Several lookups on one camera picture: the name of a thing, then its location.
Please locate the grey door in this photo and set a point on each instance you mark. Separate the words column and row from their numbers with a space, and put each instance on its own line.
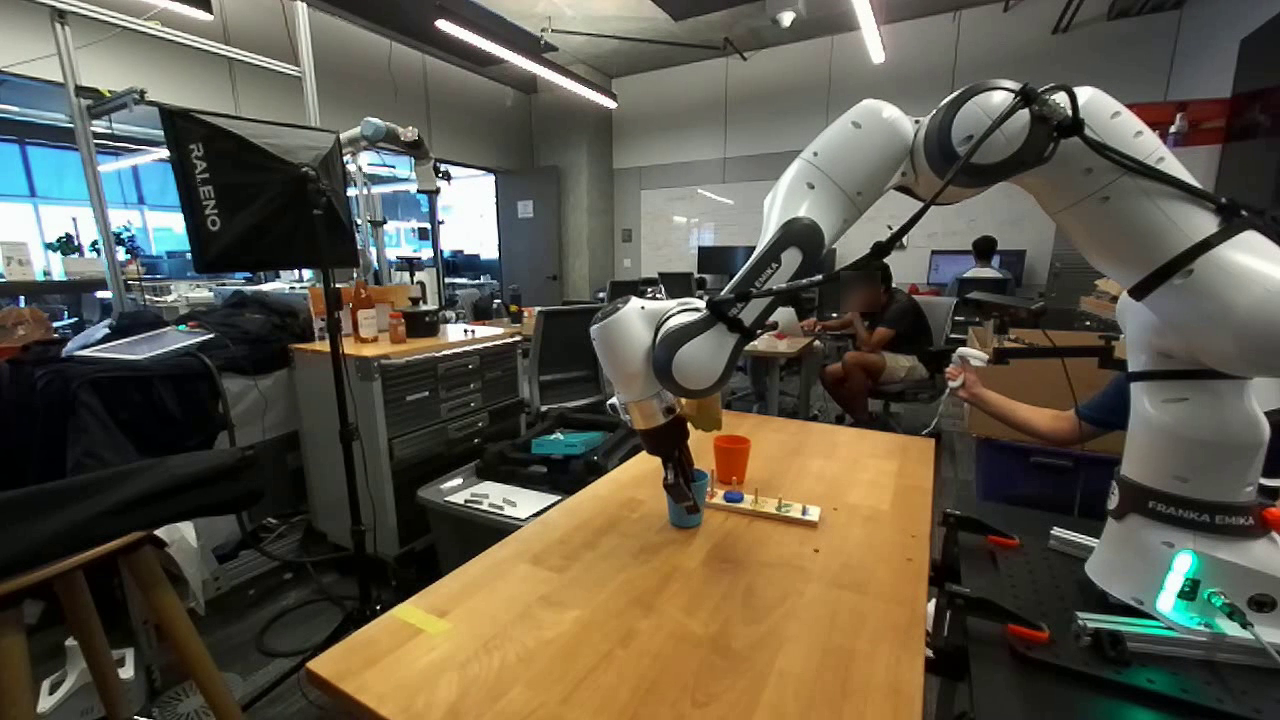
column 528, row 232

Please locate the yellow tape strip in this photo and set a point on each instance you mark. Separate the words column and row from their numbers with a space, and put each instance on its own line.
column 420, row 620

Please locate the dark computer monitor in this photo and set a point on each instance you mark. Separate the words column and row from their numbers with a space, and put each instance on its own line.
column 721, row 263

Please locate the short ceiling light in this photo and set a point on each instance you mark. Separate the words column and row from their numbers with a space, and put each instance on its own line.
column 868, row 24

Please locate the silver laptop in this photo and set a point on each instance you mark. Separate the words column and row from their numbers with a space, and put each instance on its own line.
column 141, row 345

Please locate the wooden work table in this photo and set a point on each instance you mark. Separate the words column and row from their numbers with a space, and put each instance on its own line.
column 780, row 351

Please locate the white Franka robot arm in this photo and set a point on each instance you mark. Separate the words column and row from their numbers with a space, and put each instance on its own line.
column 1175, row 293

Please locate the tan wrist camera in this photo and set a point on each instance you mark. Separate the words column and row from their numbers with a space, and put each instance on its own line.
column 704, row 412

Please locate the operator forearm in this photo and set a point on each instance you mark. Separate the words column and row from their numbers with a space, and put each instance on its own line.
column 1044, row 423

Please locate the wooden stool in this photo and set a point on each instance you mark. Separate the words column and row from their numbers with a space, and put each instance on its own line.
column 122, row 602

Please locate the large cardboard box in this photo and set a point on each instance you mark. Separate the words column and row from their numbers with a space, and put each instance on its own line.
column 1026, row 383

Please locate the operator hand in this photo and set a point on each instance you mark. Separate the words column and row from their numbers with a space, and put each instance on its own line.
column 970, row 376

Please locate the black softbox light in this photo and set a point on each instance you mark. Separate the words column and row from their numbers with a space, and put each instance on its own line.
column 252, row 192

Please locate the seated person dark shirt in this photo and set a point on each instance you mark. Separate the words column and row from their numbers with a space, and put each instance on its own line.
column 888, row 343

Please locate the black bag teal lining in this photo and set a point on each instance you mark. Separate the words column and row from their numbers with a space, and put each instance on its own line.
column 563, row 450

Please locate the grey tool cabinet wooden top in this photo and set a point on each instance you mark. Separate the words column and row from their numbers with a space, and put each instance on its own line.
column 427, row 412

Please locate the person at monitor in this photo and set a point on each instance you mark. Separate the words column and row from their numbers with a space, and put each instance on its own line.
column 987, row 256

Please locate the orange plastic cup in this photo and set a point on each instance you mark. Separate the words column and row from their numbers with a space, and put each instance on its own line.
column 731, row 463

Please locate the white toy board coloured buttons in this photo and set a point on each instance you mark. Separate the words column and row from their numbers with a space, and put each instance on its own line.
column 780, row 511

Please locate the black light stand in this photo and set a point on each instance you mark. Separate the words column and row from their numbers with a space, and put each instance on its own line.
column 344, row 403

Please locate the silver metal pole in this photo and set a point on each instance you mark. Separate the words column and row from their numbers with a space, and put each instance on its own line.
column 87, row 172

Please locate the black padded cushion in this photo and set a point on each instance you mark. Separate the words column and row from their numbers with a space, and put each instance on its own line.
column 107, row 502

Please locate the blue plastic cup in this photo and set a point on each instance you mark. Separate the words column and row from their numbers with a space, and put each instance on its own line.
column 688, row 513

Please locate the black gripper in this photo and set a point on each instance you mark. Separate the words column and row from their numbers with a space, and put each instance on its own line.
column 665, row 439

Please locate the red banner sign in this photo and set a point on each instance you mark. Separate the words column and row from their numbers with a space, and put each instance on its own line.
column 1195, row 117

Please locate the grey hard case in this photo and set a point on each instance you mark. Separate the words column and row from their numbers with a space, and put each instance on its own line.
column 482, row 504

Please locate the blue storage bin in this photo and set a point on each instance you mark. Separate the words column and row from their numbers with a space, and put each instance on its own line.
column 1044, row 481

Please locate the orange bottles on cabinet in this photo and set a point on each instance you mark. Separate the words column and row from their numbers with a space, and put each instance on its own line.
column 379, row 317

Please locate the computer monitor blue screen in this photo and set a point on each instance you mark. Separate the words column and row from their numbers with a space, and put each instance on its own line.
column 951, row 267

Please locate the long ceiling light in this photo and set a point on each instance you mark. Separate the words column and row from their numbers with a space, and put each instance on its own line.
column 525, row 63

